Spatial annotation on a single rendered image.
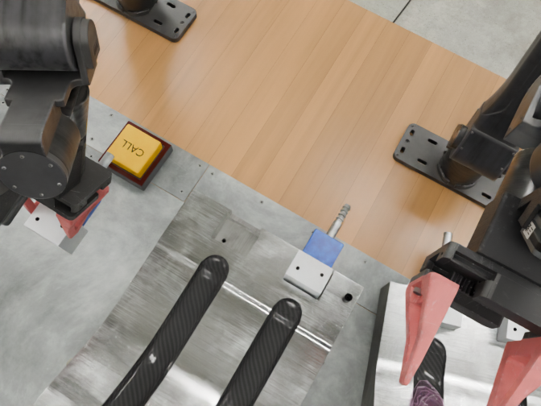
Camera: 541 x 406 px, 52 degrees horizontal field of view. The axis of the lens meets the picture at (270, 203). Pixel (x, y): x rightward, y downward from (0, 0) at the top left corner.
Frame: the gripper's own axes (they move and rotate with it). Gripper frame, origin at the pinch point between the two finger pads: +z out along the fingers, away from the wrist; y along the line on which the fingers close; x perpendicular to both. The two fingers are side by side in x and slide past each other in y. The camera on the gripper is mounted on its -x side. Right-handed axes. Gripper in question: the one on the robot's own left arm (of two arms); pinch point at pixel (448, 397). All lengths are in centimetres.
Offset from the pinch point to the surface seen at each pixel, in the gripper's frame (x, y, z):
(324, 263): 29.1, -11.4, -10.6
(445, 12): 125, -15, -133
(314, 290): 27.7, -10.9, -6.7
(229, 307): 30.4, -19.1, 0.1
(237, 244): 33.1, -22.8, -7.8
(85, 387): 26.8, -28.4, 16.2
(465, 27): 125, -6, -131
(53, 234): 23.3, -40.7, 3.6
